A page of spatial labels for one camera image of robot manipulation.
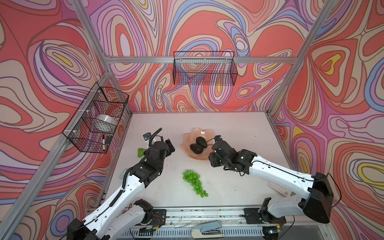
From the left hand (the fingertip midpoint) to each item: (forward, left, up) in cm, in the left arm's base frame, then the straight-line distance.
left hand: (165, 142), depth 78 cm
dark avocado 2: (+12, -20, -17) cm, 29 cm away
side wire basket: (-1, +36, +13) cm, 39 cm away
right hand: (-6, -26, -7) cm, 28 cm away
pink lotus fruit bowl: (+14, -13, -17) cm, 26 cm away
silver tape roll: (+2, +28, +13) cm, 31 cm away
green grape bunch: (-12, -13, -16) cm, 24 cm away
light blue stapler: (-37, -23, -18) cm, 47 cm away
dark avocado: (+6, -17, -16) cm, 24 cm away
